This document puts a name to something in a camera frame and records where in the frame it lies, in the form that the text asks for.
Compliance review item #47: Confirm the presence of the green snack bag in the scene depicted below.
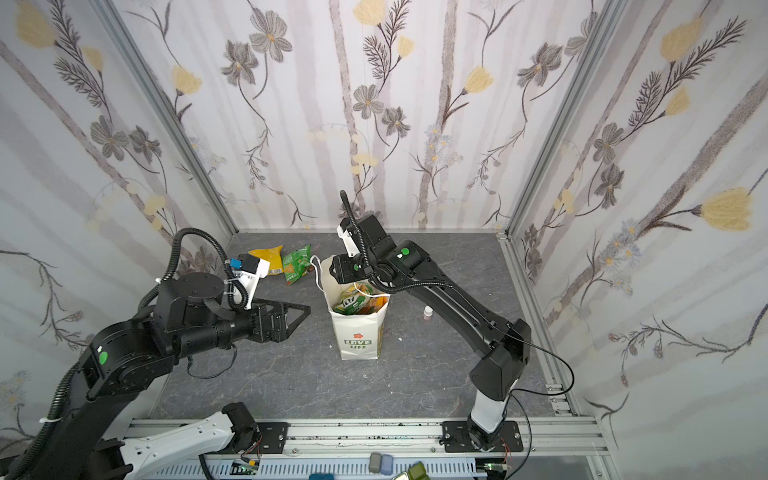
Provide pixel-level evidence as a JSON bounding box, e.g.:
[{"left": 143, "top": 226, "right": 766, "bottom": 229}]
[{"left": 282, "top": 245, "right": 313, "bottom": 285}]

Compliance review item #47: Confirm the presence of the white paper shopping bag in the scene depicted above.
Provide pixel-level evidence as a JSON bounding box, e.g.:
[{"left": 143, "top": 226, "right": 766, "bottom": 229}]
[{"left": 311, "top": 255, "right": 390, "bottom": 360}]

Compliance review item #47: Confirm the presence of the yellow chip bag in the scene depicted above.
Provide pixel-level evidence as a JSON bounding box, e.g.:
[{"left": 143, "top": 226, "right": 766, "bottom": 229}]
[{"left": 249, "top": 245, "right": 283, "bottom": 276}]

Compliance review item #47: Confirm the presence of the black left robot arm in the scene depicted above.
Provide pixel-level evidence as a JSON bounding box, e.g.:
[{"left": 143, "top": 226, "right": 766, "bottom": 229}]
[{"left": 1, "top": 227, "right": 311, "bottom": 479}]

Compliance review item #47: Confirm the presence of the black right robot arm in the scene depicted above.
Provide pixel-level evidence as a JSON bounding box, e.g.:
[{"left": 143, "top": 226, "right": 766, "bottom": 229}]
[{"left": 329, "top": 191, "right": 575, "bottom": 451}]

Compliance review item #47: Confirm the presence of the orange snack pack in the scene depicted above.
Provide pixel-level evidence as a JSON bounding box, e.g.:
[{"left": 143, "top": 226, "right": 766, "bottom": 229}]
[{"left": 360, "top": 295, "right": 389, "bottom": 315}]

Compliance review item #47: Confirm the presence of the green yellow object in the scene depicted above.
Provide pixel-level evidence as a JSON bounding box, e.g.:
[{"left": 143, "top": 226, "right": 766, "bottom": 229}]
[{"left": 393, "top": 462, "right": 430, "bottom": 480}]

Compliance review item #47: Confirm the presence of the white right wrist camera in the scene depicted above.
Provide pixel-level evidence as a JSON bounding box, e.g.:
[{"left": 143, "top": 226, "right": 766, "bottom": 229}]
[{"left": 336, "top": 226, "right": 360, "bottom": 257}]

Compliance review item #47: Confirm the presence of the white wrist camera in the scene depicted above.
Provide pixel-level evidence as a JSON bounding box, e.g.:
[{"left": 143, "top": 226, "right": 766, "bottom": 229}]
[
  {"left": 336, "top": 226, "right": 360, "bottom": 257},
  {"left": 228, "top": 253, "right": 270, "bottom": 310}
]

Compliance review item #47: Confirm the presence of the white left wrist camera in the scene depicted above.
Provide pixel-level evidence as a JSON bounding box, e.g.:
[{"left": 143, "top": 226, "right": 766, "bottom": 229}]
[{"left": 228, "top": 253, "right": 270, "bottom": 310}]

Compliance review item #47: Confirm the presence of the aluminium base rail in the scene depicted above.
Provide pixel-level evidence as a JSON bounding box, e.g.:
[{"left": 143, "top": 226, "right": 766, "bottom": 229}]
[{"left": 121, "top": 414, "right": 619, "bottom": 479}]

